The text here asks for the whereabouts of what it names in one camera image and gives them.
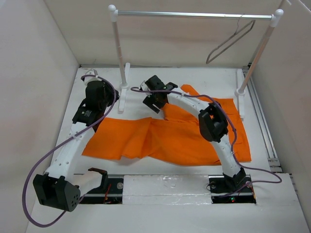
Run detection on white clothes rack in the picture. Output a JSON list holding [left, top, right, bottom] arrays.
[[108, 4, 284, 119]]

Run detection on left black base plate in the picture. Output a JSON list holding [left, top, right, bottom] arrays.
[[80, 176, 124, 205]]

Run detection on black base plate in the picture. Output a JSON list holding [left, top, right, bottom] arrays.
[[80, 176, 124, 205], [207, 175, 257, 204]]

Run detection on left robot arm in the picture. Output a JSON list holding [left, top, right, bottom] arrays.
[[33, 80, 119, 212]]

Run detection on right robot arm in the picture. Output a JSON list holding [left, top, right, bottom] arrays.
[[139, 75, 246, 193]]

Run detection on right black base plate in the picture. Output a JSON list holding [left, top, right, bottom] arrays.
[[207, 175, 257, 204]]

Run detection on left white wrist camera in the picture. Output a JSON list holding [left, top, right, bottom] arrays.
[[84, 68, 98, 86]]

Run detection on orange trousers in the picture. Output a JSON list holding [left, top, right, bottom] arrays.
[[81, 84, 252, 166]]

